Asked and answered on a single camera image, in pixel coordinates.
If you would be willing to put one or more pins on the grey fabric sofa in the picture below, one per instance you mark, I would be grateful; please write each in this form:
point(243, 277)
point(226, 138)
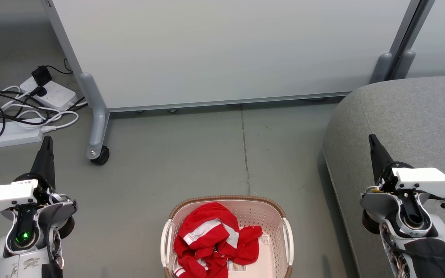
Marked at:
point(419, 116)

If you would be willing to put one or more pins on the wide white partition panel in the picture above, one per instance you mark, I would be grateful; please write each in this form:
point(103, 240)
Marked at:
point(226, 50)

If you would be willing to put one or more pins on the white long power strip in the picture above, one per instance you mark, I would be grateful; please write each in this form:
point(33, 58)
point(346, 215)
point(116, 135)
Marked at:
point(10, 135)

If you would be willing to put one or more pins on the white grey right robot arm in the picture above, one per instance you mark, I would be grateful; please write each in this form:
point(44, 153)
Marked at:
point(431, 255)

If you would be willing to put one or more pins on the red white-striped garment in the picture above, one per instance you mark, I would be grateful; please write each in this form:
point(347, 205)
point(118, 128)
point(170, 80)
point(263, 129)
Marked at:
point(207, 218)

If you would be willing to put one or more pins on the white laundry basket brown rim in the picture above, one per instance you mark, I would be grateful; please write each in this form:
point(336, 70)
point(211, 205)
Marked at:
point(272, 218)

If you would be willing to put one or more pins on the printed paper label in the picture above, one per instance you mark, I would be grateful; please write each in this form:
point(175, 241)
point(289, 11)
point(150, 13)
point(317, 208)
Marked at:
point(265, 240)

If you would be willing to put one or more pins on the black caster wheel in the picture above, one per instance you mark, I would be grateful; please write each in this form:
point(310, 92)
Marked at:
point(101, 156)

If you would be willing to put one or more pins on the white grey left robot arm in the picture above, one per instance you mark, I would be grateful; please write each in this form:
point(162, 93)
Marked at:
point(33, 258)

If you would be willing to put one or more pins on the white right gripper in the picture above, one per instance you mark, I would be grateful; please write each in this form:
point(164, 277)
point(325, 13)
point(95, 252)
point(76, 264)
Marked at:
point(427, 181)

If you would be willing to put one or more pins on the white square power strip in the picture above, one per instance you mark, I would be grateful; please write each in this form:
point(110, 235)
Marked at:
point(59, 96)

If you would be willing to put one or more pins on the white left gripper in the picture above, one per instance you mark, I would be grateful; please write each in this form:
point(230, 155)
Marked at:
point(2, 199)

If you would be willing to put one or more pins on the black power adapter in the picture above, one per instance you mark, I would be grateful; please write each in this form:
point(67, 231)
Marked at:
point(41, 75)

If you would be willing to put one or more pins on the white partition panel grey post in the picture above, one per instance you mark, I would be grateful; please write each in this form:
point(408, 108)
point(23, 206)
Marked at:
point(444, 38)

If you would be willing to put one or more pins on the red cloth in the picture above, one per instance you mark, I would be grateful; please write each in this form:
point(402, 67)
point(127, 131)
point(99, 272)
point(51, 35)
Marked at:
point(250, 243)

